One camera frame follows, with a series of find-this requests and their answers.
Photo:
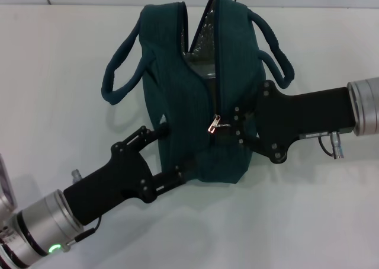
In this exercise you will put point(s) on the teal fabric insulated bag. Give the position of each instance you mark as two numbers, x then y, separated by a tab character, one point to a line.
183	103

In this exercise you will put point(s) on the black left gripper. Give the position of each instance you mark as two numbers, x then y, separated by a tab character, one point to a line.
109	183

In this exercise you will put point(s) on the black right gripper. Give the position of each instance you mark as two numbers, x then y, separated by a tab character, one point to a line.
302	118

